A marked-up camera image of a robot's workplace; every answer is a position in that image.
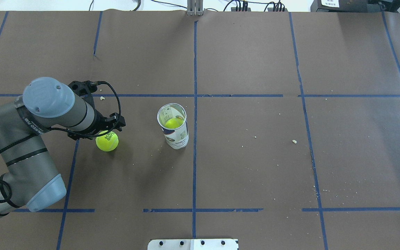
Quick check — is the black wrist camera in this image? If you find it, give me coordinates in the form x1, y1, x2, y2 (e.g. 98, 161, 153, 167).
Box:
68, 81, 99, 108

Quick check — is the white tennis ball can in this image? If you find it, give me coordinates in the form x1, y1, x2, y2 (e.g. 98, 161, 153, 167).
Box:
157, 103, 189, 149

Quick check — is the brown paper table cover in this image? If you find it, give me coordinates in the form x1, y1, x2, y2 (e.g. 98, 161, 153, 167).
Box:
0, 10, 400, 250

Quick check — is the black desktop computer box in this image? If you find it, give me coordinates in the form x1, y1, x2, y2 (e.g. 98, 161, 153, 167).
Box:
310, 0, 382, 13

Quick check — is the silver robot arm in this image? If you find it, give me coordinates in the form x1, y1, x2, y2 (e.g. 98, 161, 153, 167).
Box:
0, 77, 126, 218

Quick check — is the yellow tennis ball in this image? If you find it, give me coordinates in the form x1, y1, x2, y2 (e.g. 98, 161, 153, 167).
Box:
95, 132, 119, 152

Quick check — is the black camera cable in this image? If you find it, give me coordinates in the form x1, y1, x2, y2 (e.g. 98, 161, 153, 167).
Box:
0, 81, 122, 209

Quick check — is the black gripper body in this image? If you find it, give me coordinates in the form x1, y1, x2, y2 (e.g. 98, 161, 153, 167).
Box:
67, 113, 113, 140

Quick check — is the aluminium frame post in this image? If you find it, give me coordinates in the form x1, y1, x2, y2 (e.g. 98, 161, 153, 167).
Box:
187, 0, 205, 16

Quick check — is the tennis ball inside can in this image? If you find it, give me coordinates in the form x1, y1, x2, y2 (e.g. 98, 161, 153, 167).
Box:
164, 118, 184, 130

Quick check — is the white camera stand pole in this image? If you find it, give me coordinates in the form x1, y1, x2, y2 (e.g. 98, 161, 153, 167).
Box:
147, 238, 239, 250

